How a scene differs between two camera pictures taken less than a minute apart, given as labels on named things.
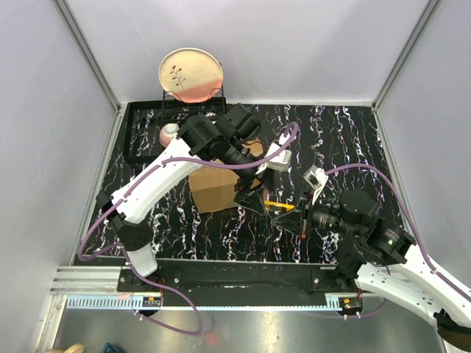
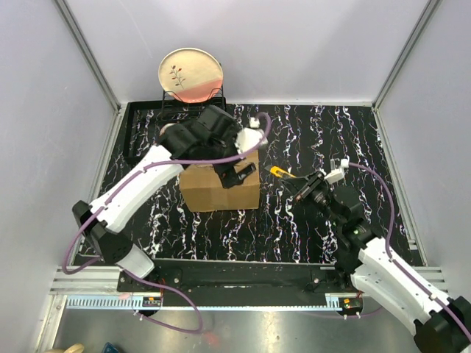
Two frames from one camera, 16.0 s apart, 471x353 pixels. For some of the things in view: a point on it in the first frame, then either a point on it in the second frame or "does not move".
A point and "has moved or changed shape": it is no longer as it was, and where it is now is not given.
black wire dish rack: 151,126 does not move
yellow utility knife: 269,204 → 278,172
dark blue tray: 110,348 does not move
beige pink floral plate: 192,75 does not move
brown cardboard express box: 213,188 has moved or changed shape
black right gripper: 295,220 → 300,189
